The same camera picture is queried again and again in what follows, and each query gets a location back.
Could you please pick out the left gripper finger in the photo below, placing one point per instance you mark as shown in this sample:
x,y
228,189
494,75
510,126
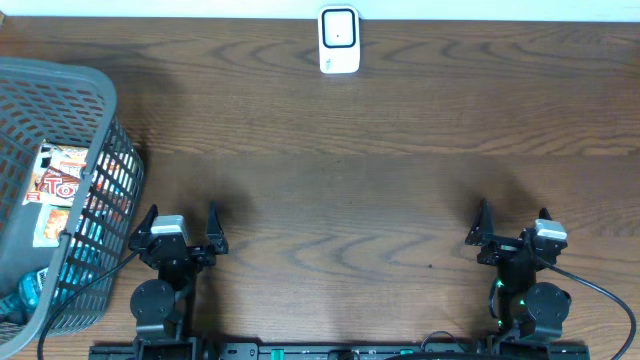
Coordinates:
x,y
214,231
143,230

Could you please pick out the chocolate bar wrapper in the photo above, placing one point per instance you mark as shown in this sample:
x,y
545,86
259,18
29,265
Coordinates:
x,y
52,187

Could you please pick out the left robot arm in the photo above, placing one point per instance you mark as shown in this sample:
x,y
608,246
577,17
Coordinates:
x,y
163,307

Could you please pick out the grey plastic basket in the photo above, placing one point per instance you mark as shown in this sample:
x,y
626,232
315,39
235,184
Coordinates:
x,y
67,105

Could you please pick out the white barcode scanner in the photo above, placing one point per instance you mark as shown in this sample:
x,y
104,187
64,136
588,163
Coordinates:
x,y
339,39

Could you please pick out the blue Listerine mouthwash bottle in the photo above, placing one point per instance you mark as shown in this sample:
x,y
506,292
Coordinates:
x,y
18,306

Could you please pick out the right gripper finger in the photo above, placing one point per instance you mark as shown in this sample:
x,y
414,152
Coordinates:
x,y
482,229
544,214

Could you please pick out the cream snack bag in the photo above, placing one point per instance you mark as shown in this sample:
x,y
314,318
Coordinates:
x,y
65,158

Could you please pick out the small orange box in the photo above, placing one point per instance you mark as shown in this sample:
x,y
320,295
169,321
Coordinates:
x,y
51,222

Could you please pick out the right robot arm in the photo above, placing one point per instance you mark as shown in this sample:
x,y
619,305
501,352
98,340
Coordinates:
x,y
530,313

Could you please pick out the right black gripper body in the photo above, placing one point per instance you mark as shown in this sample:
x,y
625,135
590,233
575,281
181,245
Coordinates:
x,y
500,250

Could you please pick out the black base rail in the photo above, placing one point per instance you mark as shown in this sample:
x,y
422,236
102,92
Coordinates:
x,y
253,351

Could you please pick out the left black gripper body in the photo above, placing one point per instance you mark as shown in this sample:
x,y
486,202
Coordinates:
x,y
199,255

